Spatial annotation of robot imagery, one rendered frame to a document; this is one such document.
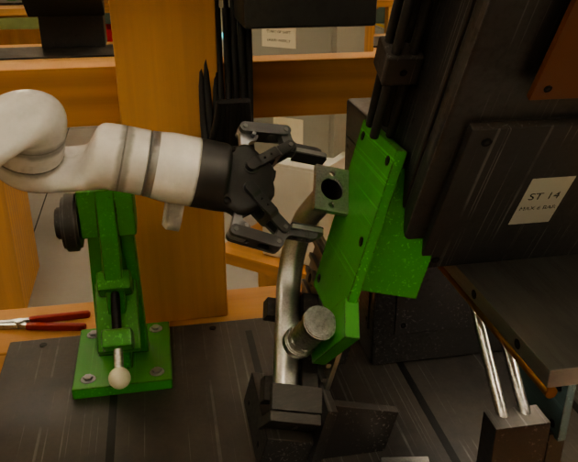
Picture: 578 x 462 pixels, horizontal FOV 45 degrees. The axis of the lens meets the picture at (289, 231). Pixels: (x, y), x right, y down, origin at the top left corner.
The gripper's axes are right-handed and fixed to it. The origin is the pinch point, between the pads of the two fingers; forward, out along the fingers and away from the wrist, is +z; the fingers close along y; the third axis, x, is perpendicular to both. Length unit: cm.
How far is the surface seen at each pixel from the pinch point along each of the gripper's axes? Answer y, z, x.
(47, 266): 67, -43, 260
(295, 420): -23.8, 1.3, 8.2
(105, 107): 22.1, -24.9, 28.3
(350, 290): -11.6, 2.9, -3.0
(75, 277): 61, -29, 247
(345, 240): -5.5, 2.9, -1.4
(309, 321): -14.7, -0.4, 0.0
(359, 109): 17.9, 8.0, 8.0
